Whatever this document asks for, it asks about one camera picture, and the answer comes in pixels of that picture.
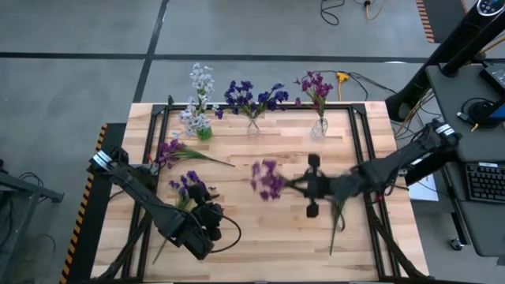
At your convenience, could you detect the black platform with hazard stripes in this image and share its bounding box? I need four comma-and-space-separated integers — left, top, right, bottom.
58, 122, 127, 284

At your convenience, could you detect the blue artificial flower bunch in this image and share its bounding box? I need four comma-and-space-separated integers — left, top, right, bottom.
151, 170, 216, 265
252, 81, 291, 119
214, 80, 257, 121

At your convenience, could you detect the dark tablet device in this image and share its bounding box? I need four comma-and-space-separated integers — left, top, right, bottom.
479, 62, 505, 95

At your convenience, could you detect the black round desk device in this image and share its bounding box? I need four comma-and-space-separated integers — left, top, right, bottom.
459, 97, 504, 129

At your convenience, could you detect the grey metal stand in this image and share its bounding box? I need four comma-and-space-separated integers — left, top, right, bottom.
0, 171, 65, 284

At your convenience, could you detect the grey desk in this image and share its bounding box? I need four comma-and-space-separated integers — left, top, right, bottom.
425, 65, 505, 257

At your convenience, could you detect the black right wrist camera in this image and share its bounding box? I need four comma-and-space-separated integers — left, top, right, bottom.
333, 171, 362, 198

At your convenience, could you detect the purple artificial flower bunch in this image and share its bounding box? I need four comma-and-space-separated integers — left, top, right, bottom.
292, 69, 335, 121
249, 159, 350, 256
156, 138, 237, 170

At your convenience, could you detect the green glass vase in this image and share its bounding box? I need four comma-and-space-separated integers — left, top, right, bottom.
196, 125, 214, 142

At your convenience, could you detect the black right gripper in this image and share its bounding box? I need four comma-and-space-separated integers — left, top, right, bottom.
284, 154, 335, 219

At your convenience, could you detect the ribbed clear glass vase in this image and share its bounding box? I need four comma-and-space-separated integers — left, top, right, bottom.
309, 117, 329, 141

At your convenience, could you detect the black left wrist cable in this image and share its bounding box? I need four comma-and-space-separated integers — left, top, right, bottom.
208, 208, 242, 254

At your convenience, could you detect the black floor mat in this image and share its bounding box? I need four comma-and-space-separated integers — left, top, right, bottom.
421, 0, 469, 23

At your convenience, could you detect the white artificial flower bunch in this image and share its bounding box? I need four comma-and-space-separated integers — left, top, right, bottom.
189, 62, 217, 131
185, 114, 212, 137
178, 96, 199, 128

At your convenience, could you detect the yellow floor cable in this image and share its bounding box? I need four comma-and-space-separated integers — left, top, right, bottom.
394, 88, 431, 137

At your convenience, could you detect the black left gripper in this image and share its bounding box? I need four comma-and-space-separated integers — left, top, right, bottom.
187, 183, 225, 242

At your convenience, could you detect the smooth clear glass vase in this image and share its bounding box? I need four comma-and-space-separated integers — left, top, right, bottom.
246, 118, 261, 138

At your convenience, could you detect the black tower fan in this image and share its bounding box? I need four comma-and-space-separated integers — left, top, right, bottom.
385, 0, 505, 121

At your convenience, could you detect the black keyboard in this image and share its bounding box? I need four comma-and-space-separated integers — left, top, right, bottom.
465, 162, 505, 205

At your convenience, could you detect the white paper sheet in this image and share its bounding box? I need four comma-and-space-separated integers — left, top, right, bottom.
407, 173, 440, 203

